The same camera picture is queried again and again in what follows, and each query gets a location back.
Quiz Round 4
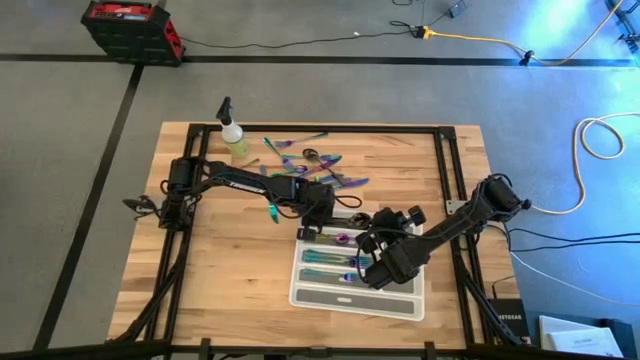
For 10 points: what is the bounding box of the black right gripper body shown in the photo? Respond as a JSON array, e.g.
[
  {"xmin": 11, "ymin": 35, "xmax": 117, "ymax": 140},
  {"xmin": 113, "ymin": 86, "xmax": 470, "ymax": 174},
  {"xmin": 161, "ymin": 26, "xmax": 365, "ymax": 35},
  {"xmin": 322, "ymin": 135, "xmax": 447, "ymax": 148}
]
[{"xmin": 357, "ymin": 208, "xmax": 431, "ymax": 290}]

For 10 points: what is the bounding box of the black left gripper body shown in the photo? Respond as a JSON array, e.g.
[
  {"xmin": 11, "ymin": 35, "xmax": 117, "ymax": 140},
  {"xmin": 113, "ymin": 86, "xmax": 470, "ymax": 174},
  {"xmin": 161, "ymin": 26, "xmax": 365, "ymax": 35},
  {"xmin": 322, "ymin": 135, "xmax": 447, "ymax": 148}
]
[{"xmin": 294, "ymin": 182, "xmax": 336, "ymax": 226}]

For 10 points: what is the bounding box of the rainbow spoon with red bowl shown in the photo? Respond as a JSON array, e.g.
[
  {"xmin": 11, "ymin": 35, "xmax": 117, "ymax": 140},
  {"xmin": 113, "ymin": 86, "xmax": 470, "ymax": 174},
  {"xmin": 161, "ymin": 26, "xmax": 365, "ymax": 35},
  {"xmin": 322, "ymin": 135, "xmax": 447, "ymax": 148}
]
[{"xmin": 298, "ymin": 231, "xmax": 352, "ymax": 247}]

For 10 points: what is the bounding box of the iridescent teal purple fork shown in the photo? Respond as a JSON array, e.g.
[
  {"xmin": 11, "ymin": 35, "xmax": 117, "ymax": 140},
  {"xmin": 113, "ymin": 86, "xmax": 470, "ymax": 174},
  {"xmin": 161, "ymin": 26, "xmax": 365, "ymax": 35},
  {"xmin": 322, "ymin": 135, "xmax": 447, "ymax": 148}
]
[{"xmin": 301, "ymin": 248, "xmax": 375, "ymax": 270}]

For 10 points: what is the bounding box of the white plastic cutlery tray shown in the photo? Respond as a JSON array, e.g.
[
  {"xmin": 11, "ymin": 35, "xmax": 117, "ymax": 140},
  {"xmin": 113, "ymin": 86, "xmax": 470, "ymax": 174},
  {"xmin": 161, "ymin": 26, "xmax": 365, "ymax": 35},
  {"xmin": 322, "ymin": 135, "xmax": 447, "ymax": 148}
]
[{"xmin": 288, "ymin": 209, "xmax": 426, "ymax": 322}]

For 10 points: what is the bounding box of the iridescent blue purple knife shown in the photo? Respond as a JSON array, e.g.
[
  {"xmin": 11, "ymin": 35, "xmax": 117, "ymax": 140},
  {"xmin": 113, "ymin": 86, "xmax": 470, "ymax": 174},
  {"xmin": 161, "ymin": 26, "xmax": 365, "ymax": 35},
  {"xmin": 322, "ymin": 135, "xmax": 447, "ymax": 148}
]
[{"xmin": 319, "ymin": 174, "xmax": 351, "ymax": 189}]

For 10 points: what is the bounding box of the small iridescent purple spoon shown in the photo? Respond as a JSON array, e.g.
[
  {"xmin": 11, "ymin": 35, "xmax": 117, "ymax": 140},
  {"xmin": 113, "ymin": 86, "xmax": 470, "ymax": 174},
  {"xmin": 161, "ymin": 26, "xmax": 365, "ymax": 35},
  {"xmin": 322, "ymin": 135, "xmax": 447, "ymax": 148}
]
[{"xmin": 282, "ymin": 158, "xmax": 309, "ymax": 176}]

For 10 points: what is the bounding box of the spray bottle with yellow liquid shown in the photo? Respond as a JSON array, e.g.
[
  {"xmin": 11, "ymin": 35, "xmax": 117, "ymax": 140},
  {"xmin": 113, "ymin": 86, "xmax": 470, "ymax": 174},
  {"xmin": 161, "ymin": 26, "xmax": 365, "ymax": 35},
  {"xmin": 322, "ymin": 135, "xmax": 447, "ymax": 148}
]
[{"xmin": 215, "ymin": 96, "xmax": 250, "ymax": 159}]

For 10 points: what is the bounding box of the red and black tool box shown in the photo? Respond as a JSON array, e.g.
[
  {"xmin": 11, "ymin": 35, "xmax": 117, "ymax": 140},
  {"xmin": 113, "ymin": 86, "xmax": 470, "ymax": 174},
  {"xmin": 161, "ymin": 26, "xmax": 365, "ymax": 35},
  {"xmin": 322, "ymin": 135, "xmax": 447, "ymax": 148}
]
[{"xmin": 80, "ymin": 0, "xmax": 186, "ymax": 68}]

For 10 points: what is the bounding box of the black metal stand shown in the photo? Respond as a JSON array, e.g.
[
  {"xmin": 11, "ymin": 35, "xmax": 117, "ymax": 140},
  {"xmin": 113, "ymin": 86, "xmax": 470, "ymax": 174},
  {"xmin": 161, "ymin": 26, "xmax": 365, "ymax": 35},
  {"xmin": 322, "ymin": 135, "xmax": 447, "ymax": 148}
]
[{"xmin": 603, "ymin": 0, "xmax": 640, "ymax": 55}]

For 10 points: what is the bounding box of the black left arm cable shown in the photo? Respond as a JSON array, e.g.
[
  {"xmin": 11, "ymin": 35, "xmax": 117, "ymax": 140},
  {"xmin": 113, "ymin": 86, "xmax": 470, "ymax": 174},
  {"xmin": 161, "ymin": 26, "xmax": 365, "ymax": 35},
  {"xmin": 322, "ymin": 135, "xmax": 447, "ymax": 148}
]
[{"xmin": 333, "ymin": 193, "xmax": 363, "ymax": 210}]

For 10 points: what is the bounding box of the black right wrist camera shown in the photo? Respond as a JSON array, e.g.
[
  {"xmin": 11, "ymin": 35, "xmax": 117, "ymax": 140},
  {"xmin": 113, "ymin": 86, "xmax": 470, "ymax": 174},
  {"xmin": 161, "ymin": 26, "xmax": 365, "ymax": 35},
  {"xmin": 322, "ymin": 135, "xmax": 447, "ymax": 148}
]
[{"xmin": 407, "ymin": 203, "xmax": 428, "ymax": 227}]

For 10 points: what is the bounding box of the black aluminium table frame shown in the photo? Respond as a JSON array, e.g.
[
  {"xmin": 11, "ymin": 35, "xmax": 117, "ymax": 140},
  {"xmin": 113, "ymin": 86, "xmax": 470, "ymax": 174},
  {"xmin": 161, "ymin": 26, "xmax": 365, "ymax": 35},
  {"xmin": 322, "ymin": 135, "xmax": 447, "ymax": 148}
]
[{"xmin": 107, "ymin": 122, "xmax": 529, "ymax": 360}]

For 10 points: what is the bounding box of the black network switch box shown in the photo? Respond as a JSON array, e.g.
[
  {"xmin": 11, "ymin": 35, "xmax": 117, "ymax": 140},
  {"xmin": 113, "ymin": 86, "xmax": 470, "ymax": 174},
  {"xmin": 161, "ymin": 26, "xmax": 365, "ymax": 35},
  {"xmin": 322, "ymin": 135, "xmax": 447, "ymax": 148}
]
[{"xmin": 487, "ymin": 298, "xmax": 530, "ymax": 342}]

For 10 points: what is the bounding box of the thin black floor cable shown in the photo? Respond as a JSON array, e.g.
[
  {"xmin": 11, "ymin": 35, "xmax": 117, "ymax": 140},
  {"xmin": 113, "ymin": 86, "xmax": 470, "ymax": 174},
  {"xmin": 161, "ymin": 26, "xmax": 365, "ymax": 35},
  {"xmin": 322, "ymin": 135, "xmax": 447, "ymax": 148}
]
[{"xmin": 178, "ymin": 19, "xmax": 426, "ymax": 50}]

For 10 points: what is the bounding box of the thin white floor cable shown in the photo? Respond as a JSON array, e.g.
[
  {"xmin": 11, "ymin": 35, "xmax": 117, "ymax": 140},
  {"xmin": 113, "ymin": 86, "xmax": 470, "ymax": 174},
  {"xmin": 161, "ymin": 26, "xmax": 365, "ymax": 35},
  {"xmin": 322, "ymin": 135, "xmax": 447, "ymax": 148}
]
[{"xmin": 509, "ymin": 249, "xmax": 640, "ymax": 307}]

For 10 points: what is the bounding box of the cream coiled cable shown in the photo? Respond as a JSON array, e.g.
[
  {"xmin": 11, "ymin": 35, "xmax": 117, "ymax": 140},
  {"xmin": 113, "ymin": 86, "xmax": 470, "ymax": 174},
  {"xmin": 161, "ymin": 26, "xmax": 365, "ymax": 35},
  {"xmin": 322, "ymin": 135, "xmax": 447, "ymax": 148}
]
[{"xmin": 529, "ymin": 112, "xmax": 640, "ymax": 216}]

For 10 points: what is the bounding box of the yellow extension cord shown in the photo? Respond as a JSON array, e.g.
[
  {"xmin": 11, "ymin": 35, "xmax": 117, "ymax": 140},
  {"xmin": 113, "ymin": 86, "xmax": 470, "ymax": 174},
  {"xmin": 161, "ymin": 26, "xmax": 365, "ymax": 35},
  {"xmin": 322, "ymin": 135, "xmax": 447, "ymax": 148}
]
[{"xmin": 422, "ymin": 0, "xmax": 626, "ymax": 67}]

